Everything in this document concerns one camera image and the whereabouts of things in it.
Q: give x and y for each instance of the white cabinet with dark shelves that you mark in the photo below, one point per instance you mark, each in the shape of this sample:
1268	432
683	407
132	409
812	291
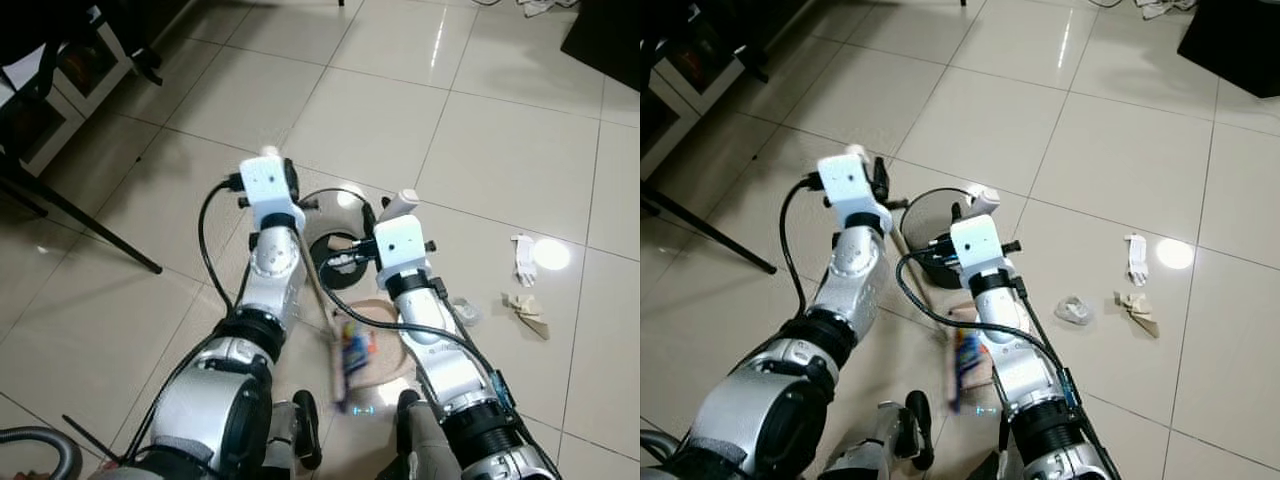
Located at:
62	110
688	100

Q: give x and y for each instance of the white paper scrap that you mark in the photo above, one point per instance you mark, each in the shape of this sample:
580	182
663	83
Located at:
523	262
1135	262

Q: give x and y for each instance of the black stand leg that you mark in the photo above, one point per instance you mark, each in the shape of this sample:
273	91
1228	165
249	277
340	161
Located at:
90	230
720	238

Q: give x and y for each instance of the tan crumpled paper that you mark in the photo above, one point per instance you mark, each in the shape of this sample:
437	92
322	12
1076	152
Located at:
1140	312
528	311

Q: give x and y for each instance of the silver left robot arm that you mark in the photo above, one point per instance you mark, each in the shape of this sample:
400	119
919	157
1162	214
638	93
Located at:
855	272
275	272

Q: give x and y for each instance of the robot left leg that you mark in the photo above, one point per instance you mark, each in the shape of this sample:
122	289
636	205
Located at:
298	432
898	436

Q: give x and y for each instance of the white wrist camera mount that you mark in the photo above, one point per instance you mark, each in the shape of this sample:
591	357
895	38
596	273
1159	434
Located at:
400	246
845	186
978	246
265	186

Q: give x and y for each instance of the black furniture block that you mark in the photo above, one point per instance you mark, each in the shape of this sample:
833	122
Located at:
1235	35
605	40

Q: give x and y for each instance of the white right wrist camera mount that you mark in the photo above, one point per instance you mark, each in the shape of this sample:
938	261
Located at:
400	246
978	246

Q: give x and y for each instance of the robot right leg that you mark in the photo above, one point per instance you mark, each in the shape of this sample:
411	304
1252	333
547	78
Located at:
1006	445
415	442

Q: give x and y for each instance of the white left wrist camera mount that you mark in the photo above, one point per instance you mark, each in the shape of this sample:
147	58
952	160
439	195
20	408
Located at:
845	186
265	186

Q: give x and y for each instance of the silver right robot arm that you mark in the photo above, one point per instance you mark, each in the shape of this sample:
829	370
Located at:
1010	347
435	342

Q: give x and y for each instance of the robot leg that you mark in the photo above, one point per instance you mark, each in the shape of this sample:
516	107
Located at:
415	442
898	436
1006	445
298	432

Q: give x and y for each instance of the clear plastic wrapper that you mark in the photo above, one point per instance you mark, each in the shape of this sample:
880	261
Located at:
1075	312
466	312

